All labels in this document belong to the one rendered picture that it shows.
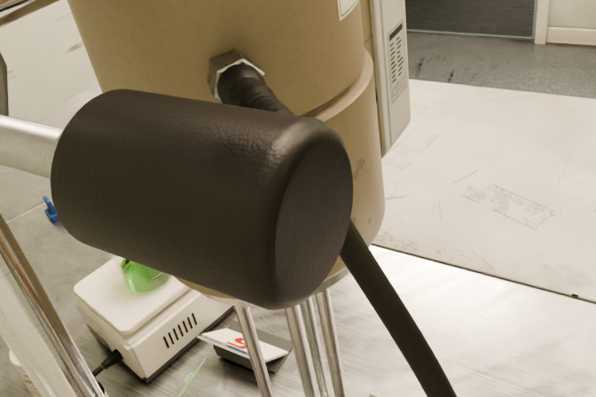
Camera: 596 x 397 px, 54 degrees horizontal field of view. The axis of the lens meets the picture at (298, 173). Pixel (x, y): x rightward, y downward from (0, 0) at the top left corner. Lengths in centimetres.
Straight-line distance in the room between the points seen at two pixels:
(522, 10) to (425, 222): 278
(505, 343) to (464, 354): 5
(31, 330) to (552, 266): 70
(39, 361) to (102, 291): 56
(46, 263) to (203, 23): 83
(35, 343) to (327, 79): 11
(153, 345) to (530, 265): 47
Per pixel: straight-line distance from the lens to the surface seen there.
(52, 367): 19
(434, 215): 87
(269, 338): 73
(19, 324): 18
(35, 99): 242
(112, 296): 73
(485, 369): 69
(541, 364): 70
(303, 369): 34
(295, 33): 18
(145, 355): 71
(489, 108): 112
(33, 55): 240
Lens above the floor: 145
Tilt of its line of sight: 34 degrees down
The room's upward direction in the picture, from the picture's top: 11 degrees counter-clockwise
